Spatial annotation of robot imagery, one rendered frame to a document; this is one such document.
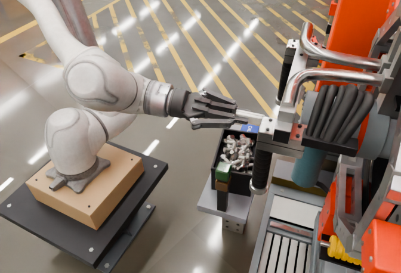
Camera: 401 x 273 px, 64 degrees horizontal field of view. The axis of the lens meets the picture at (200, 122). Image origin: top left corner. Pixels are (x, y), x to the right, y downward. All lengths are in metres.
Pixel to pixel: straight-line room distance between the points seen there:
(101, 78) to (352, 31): 0.82
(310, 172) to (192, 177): 0.82
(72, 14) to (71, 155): 0.48
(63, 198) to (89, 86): 0.72
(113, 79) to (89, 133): 0.56
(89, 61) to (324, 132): 0.45
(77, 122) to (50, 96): 1.40
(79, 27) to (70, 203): 0.62
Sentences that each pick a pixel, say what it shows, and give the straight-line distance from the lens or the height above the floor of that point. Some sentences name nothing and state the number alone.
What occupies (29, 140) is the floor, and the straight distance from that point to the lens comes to 2.24.
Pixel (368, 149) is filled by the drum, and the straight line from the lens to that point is 0.79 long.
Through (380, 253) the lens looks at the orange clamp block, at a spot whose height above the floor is 0.88.
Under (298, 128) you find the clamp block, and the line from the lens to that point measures 0.64.
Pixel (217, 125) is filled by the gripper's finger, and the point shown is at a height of 0.84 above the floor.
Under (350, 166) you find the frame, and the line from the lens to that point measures 1.07.
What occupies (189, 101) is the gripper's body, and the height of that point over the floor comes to 0.87.
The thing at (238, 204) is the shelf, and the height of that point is 0.45.
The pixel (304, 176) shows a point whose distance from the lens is 1.10.
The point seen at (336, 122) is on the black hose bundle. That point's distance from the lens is 0.58.
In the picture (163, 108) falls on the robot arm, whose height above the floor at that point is 0.87.
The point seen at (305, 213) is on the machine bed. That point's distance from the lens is 1.58.
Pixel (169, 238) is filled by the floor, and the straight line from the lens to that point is 1.56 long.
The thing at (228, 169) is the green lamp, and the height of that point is 0.66.
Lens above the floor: 1.37
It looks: 42 degrees down
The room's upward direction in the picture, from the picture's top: 2 degrees counter-clockwise
